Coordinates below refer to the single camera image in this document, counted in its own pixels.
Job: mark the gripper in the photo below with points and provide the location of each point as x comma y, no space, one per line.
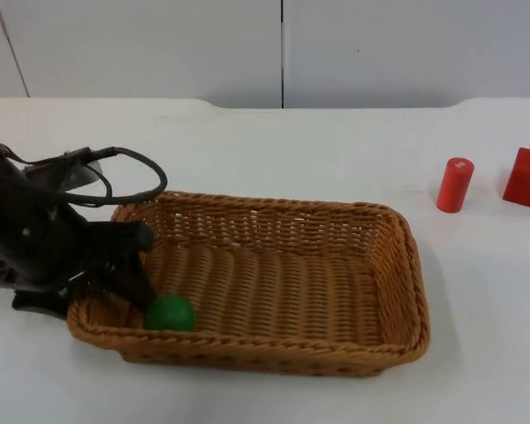
75,252

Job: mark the green ball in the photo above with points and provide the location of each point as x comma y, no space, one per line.
170,313

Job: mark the pale brown wicker basket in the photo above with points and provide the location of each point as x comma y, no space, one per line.
269,282

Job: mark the red cylinder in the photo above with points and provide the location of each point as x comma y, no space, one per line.
454,185

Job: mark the red cube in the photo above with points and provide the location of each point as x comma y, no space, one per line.
527,181

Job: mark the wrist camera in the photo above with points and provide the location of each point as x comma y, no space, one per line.
83,176

